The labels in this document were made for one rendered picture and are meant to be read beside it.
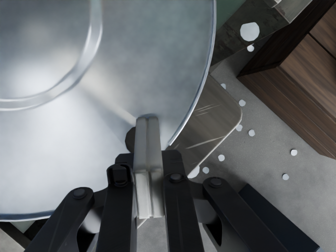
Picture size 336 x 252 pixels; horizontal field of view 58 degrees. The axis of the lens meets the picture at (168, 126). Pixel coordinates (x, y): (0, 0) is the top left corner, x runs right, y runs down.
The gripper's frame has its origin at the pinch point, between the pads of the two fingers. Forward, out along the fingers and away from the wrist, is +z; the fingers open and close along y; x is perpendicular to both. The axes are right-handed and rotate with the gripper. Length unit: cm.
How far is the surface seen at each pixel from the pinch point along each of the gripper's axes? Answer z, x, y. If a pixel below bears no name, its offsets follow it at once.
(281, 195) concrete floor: 67, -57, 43
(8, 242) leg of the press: 12.8, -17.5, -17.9
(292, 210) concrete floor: 65, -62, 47
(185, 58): 5.7, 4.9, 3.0
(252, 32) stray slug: 19.8, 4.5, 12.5
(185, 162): 3.4, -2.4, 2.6
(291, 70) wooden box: 47, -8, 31
